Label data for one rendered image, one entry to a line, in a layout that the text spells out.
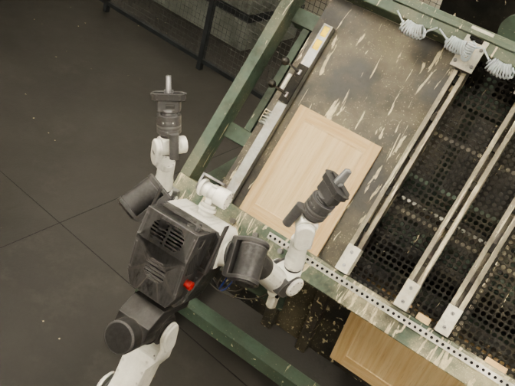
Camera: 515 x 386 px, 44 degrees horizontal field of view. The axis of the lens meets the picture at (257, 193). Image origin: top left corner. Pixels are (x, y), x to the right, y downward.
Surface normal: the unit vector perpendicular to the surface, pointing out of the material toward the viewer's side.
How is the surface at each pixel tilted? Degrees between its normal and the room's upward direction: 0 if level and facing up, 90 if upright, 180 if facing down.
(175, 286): 82
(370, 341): 90
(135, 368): 65
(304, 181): 55
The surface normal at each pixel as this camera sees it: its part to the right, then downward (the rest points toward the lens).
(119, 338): -0.37, 0.06
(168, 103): 0.06, 0.40
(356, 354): -0.55, 0.37
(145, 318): 0.03, -0.58
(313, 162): -0.31, -0.15
